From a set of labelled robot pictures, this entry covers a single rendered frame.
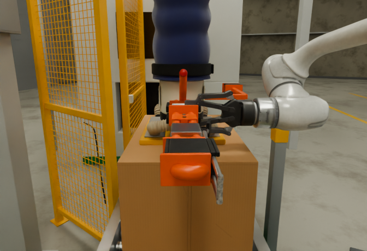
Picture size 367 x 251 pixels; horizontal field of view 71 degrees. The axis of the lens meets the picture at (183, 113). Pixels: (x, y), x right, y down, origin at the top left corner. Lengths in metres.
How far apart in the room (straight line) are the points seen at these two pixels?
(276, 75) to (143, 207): 0.56
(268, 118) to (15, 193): 1.48
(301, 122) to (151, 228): 0.53
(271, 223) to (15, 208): 1.46
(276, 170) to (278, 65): 0.72
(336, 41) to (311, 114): 0.20
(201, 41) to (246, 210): 0.56
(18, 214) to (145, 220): 1.15
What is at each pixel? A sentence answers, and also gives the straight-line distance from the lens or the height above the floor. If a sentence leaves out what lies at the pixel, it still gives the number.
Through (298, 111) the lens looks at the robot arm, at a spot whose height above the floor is 1.22.
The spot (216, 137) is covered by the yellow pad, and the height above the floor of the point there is 1.09.
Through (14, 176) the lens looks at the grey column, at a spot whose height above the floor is 0.70.
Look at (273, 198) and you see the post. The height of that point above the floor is 0.61.
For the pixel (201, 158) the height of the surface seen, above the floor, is 1.23.
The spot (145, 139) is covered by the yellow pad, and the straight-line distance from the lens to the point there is 0.87.
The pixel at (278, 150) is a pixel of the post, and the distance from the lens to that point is 1.41.
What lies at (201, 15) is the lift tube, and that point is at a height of 1.49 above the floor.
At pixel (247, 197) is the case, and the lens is 0.81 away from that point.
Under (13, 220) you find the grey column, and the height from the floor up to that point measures 0.42.
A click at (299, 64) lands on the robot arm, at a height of 1.34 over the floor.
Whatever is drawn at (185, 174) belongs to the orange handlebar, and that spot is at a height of 1.21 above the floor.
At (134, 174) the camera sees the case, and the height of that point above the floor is 1.04.
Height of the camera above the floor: 1.37
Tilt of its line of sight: 13 degrees down
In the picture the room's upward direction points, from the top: straight up
